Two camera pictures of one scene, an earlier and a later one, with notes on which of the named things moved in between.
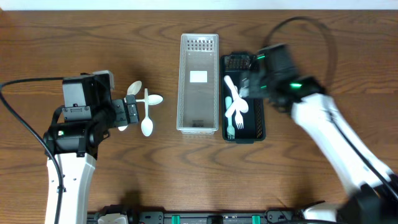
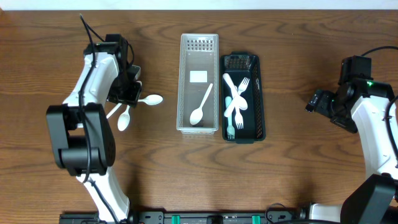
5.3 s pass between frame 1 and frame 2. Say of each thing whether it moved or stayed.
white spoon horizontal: stayed
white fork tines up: moved
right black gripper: moved
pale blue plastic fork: stayed
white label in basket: stayed
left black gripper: moved
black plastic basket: stayed
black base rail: stayed
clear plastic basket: stayed
